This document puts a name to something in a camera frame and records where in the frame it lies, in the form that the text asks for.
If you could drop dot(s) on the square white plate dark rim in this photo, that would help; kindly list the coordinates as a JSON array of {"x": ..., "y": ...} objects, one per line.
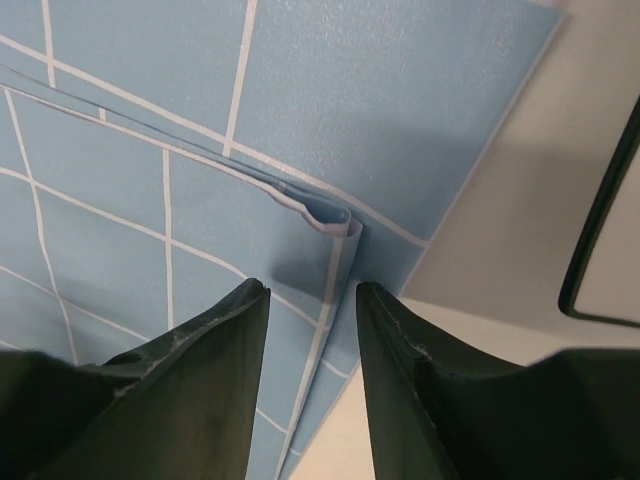
[{"x": 602, "y": 280}]

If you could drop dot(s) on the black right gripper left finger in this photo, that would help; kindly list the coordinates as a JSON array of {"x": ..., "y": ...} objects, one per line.
[{"x": 180, "y": 406}]

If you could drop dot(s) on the blue grid placemat cloth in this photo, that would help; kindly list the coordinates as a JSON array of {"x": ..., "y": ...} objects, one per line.
[{"x": 155, "y": 154}]

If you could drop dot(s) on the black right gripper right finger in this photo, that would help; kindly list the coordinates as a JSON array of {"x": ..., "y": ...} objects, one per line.
[{"x": 439, "y": 408}]

